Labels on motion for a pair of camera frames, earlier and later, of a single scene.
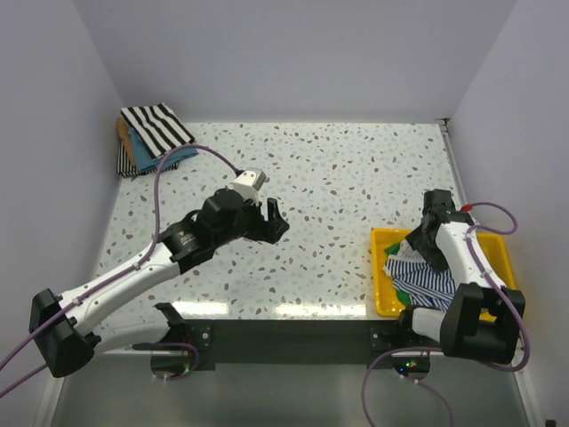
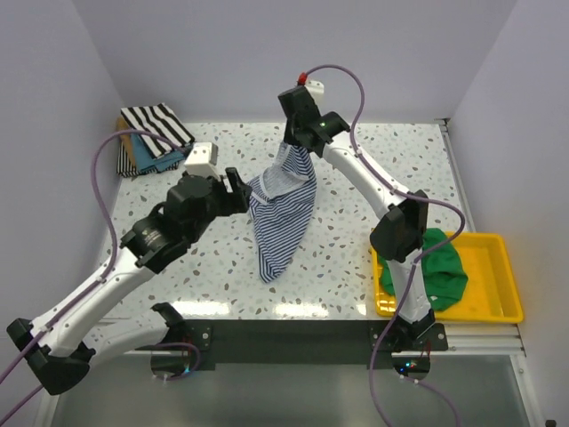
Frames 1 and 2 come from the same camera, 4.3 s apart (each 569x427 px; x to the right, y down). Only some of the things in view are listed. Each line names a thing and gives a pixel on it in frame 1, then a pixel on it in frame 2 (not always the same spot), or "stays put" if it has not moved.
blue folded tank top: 146,161 stays put
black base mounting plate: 296,342 stays put
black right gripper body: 430,253 -> 290,132
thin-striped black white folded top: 125,169 stays put
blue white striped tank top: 424,284 -> 280,199
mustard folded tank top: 123,132 stays put
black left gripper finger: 274,214 -> 236,182
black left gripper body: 253,227 -> 226,203
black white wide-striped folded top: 157,127 stays put
